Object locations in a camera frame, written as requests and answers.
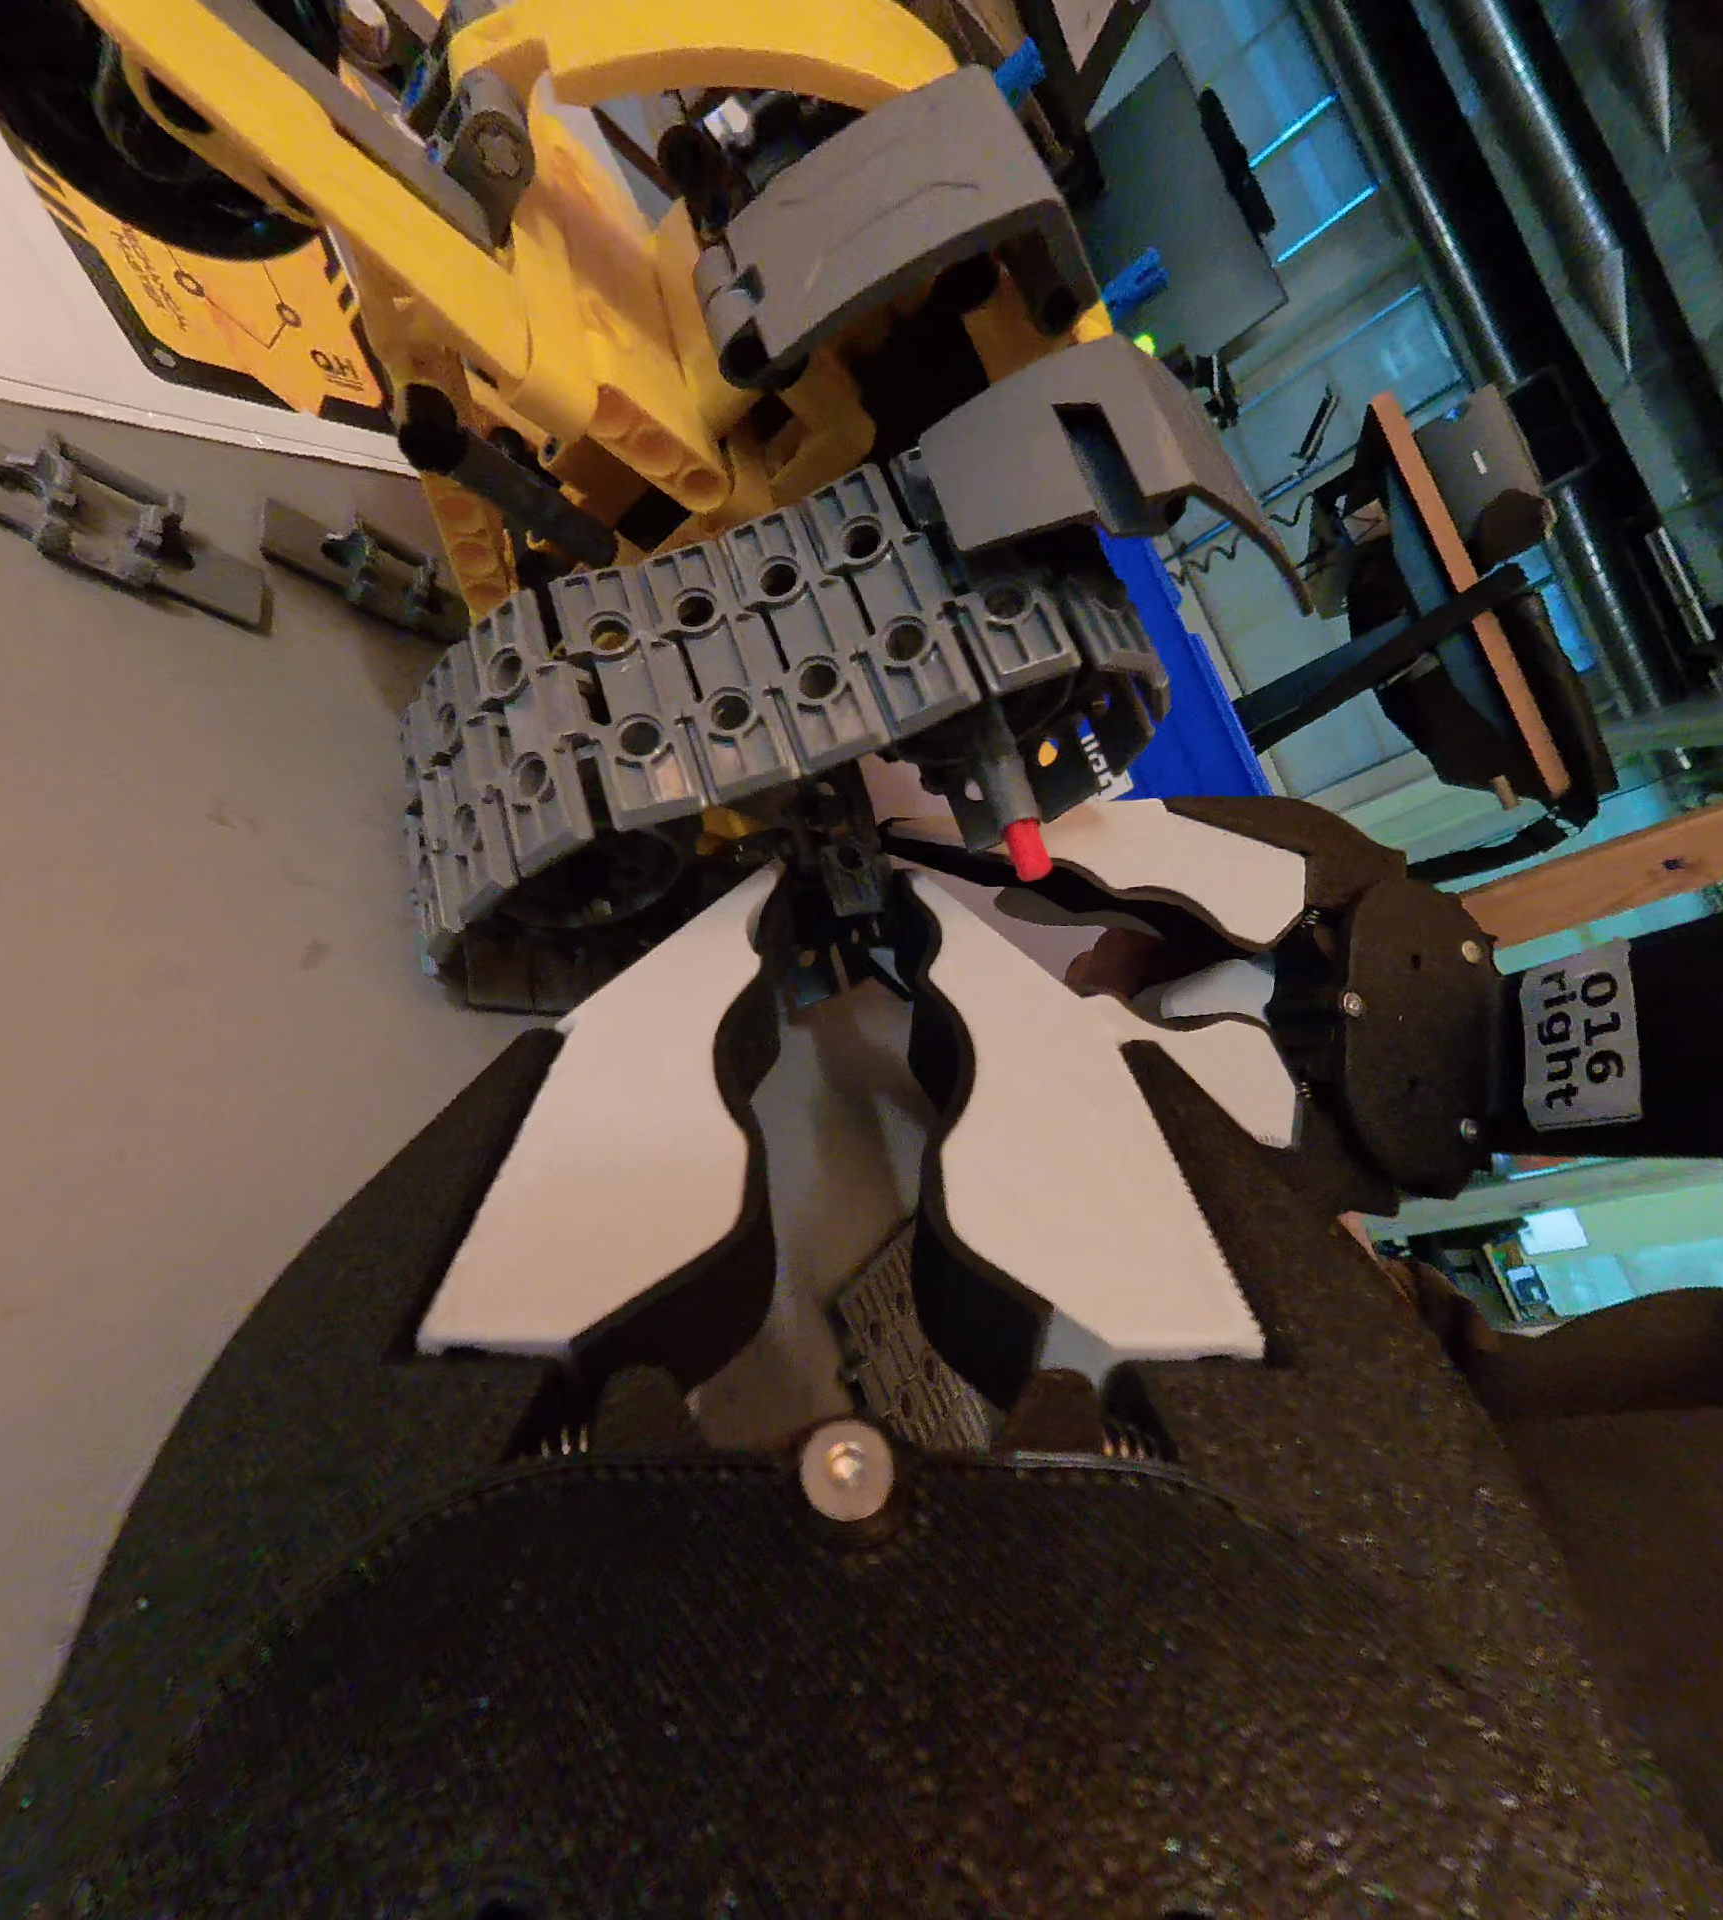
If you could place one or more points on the silver ventilation duct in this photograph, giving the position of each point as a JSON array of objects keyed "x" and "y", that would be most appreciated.
[{"x": 1536, "y": 150}]

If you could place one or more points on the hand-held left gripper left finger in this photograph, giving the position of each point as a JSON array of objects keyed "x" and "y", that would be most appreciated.
[{"x": 593, "y": 1185}]

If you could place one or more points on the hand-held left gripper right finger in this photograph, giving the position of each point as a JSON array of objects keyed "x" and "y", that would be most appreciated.
[{"x": 1086, "y": 1185}]

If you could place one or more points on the wooden board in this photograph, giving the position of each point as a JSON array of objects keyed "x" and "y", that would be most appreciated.
[{"x": 1672, "y": 862}]

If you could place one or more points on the single grey track link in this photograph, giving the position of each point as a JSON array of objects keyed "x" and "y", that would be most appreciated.
[
  {"x": 97, "y": 519},
  {"x": 367, "y": 578}
]

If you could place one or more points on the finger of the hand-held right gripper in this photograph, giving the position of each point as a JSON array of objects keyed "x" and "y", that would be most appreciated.
[
  {"x": 1236, "y": 1072},
  {"x": 1192, "y": 871}
]

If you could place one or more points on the yellow toy brick robot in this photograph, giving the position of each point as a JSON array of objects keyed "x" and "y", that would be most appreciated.
[{"x": 533, "y": 301}]

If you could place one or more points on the grey toy track belt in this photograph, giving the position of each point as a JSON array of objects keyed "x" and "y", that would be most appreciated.
[{"x": 743, "y": 661}]

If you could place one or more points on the wooden desk black frame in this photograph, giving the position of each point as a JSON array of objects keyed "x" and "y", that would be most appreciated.
[{"x": 1472, "y": 601}]

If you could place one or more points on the person's right forearm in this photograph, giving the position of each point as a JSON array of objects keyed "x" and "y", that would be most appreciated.
[{"x": 1626, "y": 1350}]

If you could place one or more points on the blue storage bin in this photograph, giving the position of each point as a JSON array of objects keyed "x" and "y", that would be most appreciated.
[{"x": 1192, "y": 674}]

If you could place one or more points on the person's right hand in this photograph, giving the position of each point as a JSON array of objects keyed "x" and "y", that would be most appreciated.
[{"x": 1120, "y": 973}]

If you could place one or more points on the person's clothed body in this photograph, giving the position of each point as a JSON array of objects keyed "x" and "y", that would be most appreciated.
[{"x": 1702, "y": 1650}]

